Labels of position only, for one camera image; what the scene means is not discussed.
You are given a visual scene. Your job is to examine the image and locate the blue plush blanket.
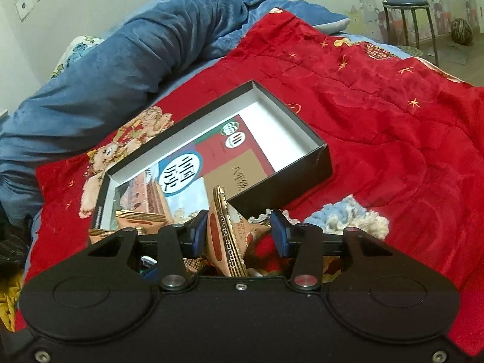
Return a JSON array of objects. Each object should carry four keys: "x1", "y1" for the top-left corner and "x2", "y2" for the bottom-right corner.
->
[{"x1": 0, "y1": 0, "x2": 350, "y2": 231}]

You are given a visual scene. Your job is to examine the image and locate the grey paper sheet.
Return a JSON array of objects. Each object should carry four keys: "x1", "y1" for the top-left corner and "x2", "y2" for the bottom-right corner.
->
[{"x1": 448, "y1": 43, "x2": 471, "y2": 66}]

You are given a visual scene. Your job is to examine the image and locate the floral pillow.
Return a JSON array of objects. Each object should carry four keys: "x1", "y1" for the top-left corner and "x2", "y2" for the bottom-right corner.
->
[{"x1": 51, "y1": 35, "x2": 104, "y2": 80}]

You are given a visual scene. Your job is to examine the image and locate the yellow cloth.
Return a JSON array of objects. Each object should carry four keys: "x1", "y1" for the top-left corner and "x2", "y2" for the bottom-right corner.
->
[{"x1": 0, "y1": 272, "x2": 27, "y2": 333}]

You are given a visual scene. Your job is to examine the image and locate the dark striped cloth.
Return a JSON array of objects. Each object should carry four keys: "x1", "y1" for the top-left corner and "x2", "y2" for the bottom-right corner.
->
[{"x1": 0, "y1": 212, "x2": 34, "y2": 273}]

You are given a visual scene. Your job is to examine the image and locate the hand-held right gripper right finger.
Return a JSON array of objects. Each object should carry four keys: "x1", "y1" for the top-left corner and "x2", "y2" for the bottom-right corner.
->
[{"x1": 269, "y1": 209, "x2": 397, "y2": 292}]

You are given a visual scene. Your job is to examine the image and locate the red bear-print blanket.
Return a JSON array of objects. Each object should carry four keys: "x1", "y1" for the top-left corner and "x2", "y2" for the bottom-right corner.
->
[{"x1": 23, "y1": 9, "x2": 484, "y2": 360}]

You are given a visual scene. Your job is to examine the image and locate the round metal stool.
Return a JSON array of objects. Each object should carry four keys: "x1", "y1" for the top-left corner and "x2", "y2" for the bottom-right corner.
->
[{"x1": 382, "y1": 0, "x2": 439, "y2": 67}]

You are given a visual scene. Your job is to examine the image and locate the blue crochet scrunchie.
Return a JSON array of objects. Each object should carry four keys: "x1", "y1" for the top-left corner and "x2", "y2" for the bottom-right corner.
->
[{"x1": 302, "y1": 195, "x2": 373, "y2": 235}]

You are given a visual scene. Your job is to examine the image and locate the tan gold-edged snack packet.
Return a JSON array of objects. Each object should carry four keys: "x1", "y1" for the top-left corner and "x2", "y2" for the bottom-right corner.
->
[{"x1": 204, "y1": 186, "x2": 273, "y2": 277}]

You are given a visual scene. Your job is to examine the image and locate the striped brown ball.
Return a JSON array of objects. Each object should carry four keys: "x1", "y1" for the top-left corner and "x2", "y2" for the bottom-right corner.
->
[{"x1": 451, "y1": 18, "x2": 473, "y2": 46}]

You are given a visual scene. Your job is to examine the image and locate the gold striped snack packet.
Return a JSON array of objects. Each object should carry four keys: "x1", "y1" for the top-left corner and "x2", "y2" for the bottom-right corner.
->
[{"x1": 89, "y1": 210, "x2": 168, "y2": 239}]

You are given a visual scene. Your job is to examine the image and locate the black cardboard box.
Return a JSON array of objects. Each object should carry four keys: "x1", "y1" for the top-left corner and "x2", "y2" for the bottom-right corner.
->
[{"x1": 88, "y1": 79, "x2": 333, "y2": 236}]

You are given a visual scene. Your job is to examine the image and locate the cream crochet scrunchie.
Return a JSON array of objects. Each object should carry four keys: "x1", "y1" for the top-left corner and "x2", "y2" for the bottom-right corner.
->
[{"x1": 327, "y1": 212, "x2": 390, "y2": 242}]

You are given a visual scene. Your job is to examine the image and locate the illustrated textbook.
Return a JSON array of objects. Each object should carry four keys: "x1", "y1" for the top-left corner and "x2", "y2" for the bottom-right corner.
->
[{"x1": 111, "y1": 113, "x2": 276, "y2": 228}]

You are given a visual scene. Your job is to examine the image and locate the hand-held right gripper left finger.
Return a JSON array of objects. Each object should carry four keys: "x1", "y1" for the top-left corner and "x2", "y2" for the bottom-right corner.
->
[{"x1": 88, "y1": 215, "x2": 208, "y2": 292}]

